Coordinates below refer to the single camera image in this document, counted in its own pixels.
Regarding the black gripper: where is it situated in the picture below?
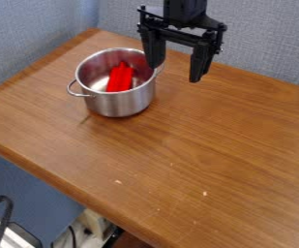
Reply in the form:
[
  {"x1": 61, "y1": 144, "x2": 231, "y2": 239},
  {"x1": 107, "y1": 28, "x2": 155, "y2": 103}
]
[{"x1": 137, "y1": 0, "x2": 227, "y2": 82}]

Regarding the red block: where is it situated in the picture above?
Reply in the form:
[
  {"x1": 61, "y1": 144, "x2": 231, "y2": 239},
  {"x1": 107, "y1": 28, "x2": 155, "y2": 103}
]
[{"x1": 107, "y1": 62, "x2": 133, "y2": 92}]

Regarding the stainless steel pot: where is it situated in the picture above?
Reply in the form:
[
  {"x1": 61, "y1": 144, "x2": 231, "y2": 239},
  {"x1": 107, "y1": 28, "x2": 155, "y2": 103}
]
[{"x1": 65, "y1": 47, "x2": 161, "y2": 117}]

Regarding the white equipment under table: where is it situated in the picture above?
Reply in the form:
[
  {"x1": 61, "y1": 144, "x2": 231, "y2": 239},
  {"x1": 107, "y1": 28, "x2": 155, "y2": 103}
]
[{"x1": 49, "y1": 209, "x2": 123, "y2": 248}]

